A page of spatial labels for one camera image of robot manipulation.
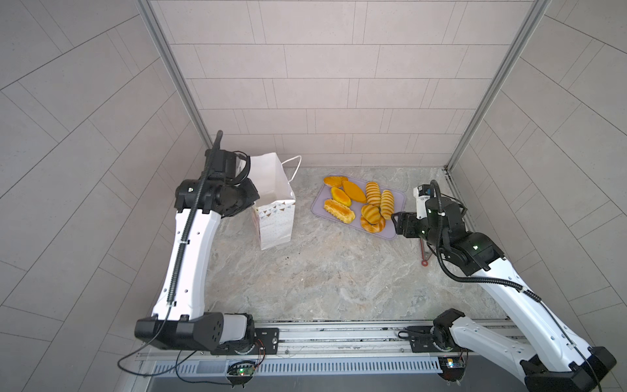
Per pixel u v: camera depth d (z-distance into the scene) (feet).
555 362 1.23
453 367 2.23
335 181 3.47
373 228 3.08
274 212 2.30
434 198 1.96
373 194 3.37
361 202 3.37
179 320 1.18
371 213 3.08
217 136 1.53
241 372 2.11
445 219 1.64
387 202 3.24
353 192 3.44
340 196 3.34
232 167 1.70
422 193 2.02
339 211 3.22
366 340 2.38
